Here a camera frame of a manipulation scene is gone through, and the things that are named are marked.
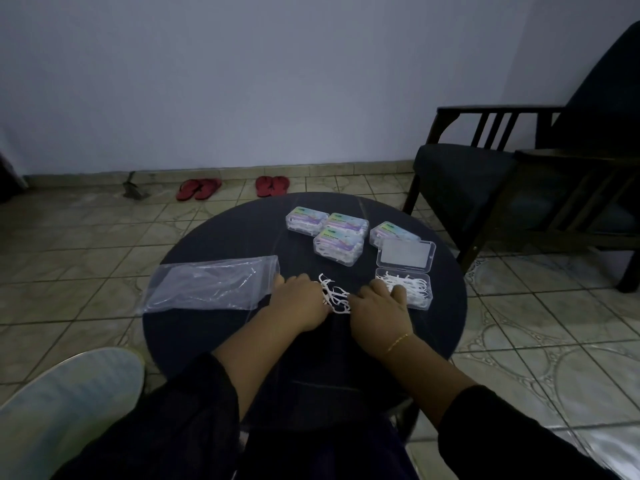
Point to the person's left hand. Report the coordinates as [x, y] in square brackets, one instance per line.
[297, 307]

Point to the white floss picks inside box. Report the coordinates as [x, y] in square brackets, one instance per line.
[416, 289]

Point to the black long-sleeved garment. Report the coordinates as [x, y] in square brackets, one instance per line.
[175, 424]

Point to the clear plastic zip bag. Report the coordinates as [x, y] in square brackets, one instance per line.
[207, 284]

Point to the person's right fingers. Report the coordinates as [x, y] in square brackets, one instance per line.
[382, 292]

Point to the dark wooden armchair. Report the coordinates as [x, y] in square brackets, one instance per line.
[500, 184]

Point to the person's left forearm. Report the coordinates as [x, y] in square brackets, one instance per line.
[250, 359]

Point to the red flip-flop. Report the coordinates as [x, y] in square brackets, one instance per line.
[208, 187]
[186, 189]
[280, 185]
[263, 185]

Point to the open clear plastic box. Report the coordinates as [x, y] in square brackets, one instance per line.
[405, 254]

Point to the person's left fingers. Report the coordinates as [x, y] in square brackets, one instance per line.
[300, 284]

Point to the grey dustpan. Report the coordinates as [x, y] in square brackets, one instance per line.
[135, 188]

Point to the person's right forearm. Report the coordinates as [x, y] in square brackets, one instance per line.
[430, 374]

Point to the closed floss pick box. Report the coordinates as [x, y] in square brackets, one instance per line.
[392, 232]
[350, 222]
[306, 219]
[339, 244]

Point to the person's right hand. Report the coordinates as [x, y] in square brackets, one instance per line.
[380, 319]

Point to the loose pile of white floss picks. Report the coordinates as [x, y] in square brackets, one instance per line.
[336, 294]

